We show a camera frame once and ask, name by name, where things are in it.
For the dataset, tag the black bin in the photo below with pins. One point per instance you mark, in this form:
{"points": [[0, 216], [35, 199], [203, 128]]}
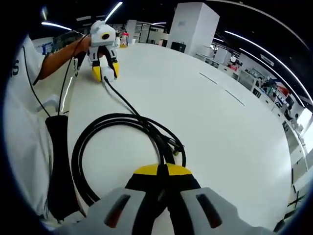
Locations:
{"points": [[178, 46]]}

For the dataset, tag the ceiling light strip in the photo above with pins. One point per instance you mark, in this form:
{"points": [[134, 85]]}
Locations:
{"points": [[266, 57]]}

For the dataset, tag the white bottle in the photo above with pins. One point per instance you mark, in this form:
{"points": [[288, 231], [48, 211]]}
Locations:
{"points": [[117, 42]]}

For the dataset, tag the red and blue wall graphic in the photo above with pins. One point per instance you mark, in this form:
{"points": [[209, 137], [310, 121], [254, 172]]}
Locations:
{"points": [[283, 89]]}

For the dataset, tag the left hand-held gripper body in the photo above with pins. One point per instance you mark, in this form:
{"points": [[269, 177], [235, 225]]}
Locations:
{"points": [[99, 34]]}

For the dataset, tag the white charger adapter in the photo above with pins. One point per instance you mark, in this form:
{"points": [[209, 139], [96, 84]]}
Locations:
{"points": [[107, 72]]}

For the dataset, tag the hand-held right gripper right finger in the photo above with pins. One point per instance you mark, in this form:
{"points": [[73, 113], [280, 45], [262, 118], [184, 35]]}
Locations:
{"points": [[207, 213]]}

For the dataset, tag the wide white pillar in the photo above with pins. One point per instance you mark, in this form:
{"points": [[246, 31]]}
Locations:
{"points": [[193, 27]]}

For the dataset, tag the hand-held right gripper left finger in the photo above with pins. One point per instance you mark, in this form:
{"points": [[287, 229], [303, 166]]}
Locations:
{"points": [[127, 208]]}

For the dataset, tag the person's white shirt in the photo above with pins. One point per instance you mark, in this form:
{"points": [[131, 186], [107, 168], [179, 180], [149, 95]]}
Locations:
{"points": [[22, 122]]}

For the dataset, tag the metal shelf rack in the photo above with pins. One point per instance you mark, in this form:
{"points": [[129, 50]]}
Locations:
{"points": [[149, 33]]}

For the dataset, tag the red-capped bottle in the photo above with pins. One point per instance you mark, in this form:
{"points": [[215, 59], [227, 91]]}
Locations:
{"points": [[124, 40]]}

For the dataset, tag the white plastic chair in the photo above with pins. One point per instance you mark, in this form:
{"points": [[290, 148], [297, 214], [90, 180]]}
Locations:
{"points": [[49, 102]]}

